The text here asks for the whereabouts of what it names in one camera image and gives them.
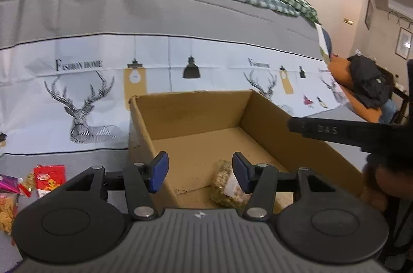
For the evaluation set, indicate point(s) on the black bag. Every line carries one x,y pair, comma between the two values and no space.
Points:
367,79

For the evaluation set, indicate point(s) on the peanut candy red-ended wrapper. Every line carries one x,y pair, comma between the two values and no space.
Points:
26,186

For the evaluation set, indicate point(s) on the metal wall hooks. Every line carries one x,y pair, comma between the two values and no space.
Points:
400,16

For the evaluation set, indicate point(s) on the blue pillow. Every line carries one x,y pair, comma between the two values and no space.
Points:
329,42

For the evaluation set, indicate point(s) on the person's right hand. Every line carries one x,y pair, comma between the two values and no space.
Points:
376,189

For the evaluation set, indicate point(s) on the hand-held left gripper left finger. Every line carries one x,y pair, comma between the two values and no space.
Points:
159,171

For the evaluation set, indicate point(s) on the narrow framed wall picture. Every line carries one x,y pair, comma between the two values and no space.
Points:
369,13

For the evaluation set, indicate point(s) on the wall switch plate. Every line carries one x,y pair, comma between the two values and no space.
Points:
348,21

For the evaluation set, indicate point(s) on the white framed wall picture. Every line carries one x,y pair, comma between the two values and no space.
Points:
404,43

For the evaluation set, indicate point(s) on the orange-brown cushion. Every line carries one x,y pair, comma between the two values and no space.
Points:
340,69

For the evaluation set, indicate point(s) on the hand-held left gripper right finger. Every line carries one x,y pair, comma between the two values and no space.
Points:
242,171

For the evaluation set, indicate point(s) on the red snack packet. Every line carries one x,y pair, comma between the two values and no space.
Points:
48,181

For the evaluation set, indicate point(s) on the shiny pink snack packet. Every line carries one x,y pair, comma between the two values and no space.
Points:
9,184

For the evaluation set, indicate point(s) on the yellow crinkly snack bag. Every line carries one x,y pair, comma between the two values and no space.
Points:
7,211

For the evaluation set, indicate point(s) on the brown cardboard box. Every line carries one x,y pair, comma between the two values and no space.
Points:
200,144

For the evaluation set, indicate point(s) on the blue jeans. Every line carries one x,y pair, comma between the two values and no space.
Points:
388,111

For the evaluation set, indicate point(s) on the clear-wrapped nut brittle bar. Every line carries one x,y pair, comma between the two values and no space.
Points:
222,186

